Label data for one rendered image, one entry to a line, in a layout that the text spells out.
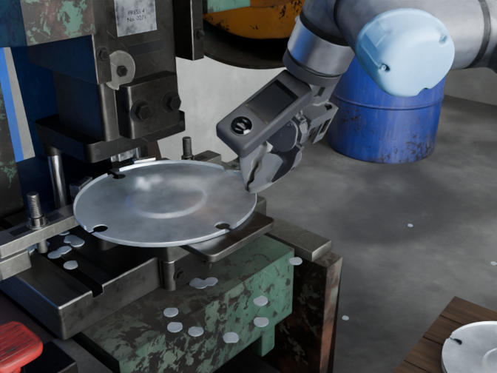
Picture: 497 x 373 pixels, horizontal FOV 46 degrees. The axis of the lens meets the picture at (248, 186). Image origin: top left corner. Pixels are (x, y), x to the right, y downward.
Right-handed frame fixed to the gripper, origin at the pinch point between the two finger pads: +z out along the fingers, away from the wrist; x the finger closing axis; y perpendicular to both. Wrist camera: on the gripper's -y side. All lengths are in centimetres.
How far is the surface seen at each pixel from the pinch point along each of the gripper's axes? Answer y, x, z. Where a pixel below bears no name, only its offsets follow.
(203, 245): -4.9, 0.3, 9.6
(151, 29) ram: 4.7, 27.4, -6.6
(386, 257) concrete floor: 122, -8, 93
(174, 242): -7.7, 3.2, 10.1
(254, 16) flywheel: 35.4, 30.5, -1.7
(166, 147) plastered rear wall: 113, 99, 120
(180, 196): 2.8, 11.4, 13.9
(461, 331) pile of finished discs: 52, -37, 38
